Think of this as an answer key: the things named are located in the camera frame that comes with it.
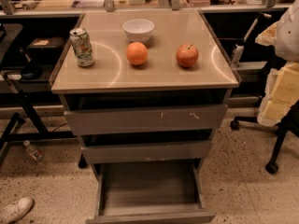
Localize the grey bottom drawer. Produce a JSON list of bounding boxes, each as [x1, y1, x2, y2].
[[86, 160, 215, 224]]

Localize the grey drawer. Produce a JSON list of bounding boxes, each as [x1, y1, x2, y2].
[[81, 141, 212, 164], [64, 105, 227, 135], [86, 160, 215, 224]]

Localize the grey drawer cabinet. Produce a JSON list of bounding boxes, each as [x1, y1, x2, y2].
[[49, 8, 242, 173]]

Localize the grey top drawer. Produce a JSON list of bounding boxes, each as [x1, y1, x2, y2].
[[64, 105, 227, 135]]

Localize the grey middle drawer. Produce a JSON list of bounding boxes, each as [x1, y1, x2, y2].
[[81, 141, 212, 164]]

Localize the orange fruit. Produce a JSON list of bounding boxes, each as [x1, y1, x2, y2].
[[126, 42, 148, 65]]

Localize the red apple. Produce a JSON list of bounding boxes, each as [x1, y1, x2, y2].
[[176, 44, 199, 68]]

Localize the white bowl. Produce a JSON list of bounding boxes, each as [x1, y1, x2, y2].
[[122, 19, 155, 43]]

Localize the green white soda can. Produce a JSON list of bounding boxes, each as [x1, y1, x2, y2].
[[69, 28, 95, 67]]

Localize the dark box under desk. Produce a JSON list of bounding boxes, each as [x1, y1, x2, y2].
[[27, 36, 65, 57]]

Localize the plastic water bottle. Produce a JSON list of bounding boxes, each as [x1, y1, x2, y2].
[[23, 140, 43, 161]]

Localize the black office chair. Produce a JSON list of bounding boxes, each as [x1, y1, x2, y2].
[[230, 102, 299, 175]]

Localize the white sneaker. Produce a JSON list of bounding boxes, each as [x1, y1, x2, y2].
[[0, 197, 34, 224]]

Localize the white handled tool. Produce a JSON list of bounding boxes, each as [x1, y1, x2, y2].
[[231, 12, 271, 66]]

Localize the black desk frame left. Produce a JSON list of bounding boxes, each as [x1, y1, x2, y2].
[[0, 23, 78, 168]]

